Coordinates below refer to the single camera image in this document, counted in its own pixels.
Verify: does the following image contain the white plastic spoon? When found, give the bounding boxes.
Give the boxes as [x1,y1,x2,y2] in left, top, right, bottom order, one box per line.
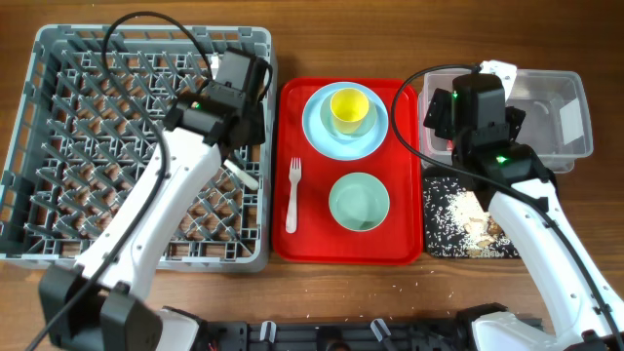
[223,159,259,190]

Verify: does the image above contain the rice food leftovers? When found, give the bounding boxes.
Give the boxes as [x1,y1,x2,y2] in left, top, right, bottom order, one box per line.
[426,177,513,257]

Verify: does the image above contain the white plastic fork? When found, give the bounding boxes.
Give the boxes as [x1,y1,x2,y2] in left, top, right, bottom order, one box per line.
[286,157,302,234]

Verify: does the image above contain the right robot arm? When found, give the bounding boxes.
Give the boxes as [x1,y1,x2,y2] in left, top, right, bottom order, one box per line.
[425,72,623,350]

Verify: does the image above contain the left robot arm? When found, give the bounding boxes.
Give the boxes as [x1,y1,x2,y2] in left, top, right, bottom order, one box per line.
[28,49,273,350]

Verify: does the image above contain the black waste tray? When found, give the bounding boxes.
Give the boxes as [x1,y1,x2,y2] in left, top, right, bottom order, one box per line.
[421,168,523,259]

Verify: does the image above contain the grey dishwasher rack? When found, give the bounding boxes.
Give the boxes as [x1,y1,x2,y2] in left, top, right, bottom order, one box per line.
[1,24,276,273]

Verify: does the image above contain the clear plastic bin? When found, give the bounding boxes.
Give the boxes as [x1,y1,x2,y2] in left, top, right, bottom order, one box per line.
[418,69,594,174]

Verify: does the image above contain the light blue plate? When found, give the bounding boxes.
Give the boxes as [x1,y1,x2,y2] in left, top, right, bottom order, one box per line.
[302,82,389,161]

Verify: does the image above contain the yellow plastic cup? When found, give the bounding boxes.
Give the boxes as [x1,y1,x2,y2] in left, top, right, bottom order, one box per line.
[330,88,370,135]

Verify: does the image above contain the red plastic tray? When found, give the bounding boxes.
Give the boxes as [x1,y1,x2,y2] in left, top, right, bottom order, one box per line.
[271,77,423,265]

